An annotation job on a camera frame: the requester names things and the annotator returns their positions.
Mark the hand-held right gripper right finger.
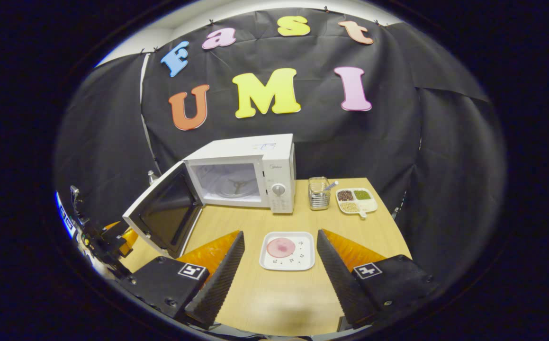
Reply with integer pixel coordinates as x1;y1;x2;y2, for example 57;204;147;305
316;229;441;330

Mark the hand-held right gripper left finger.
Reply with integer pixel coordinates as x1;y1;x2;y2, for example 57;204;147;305
118;231;245;330

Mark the black backdrop cloth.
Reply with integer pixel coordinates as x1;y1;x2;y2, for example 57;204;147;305
54;7;507;275

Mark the white square plate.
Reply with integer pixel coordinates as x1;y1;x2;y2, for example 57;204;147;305
260;231;315;271

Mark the pink ham slice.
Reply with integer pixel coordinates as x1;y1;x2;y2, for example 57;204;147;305
267;237;297;258

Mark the divided white bean dish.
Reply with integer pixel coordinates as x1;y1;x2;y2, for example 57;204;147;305
335;188;378;219

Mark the metal wire basket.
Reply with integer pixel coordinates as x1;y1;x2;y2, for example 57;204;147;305
308;177;331;211

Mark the white microwave oven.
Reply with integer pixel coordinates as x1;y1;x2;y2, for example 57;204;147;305
123;134;297;259

